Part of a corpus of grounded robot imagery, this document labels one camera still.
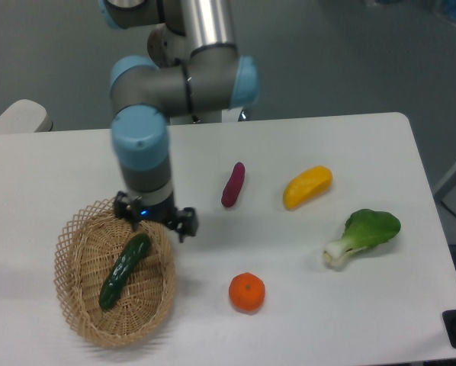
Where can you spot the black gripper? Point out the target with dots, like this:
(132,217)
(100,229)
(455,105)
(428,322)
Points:
(133,210)

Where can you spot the green cucumber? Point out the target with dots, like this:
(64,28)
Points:
(132,254)

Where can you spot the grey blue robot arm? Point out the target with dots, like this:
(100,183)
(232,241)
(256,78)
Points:
(201,71)

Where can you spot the woven wicker basket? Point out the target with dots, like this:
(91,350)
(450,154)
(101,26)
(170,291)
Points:
(87,249)

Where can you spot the purple sweet potato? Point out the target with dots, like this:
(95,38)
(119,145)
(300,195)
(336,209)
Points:
(233,186)

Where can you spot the orange tangerine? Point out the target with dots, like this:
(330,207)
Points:
(247,292)

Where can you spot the yellow mango slice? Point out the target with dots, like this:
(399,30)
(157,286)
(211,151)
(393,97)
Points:
(306,186)

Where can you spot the beige chair armrest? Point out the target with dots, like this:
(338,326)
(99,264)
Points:
(25,116)

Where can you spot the green bok choy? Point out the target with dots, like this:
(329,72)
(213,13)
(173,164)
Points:
(364,229)

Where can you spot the clear container with blue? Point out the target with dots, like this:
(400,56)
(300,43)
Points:
(446,10)

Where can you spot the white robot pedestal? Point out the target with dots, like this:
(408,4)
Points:
(228,114)

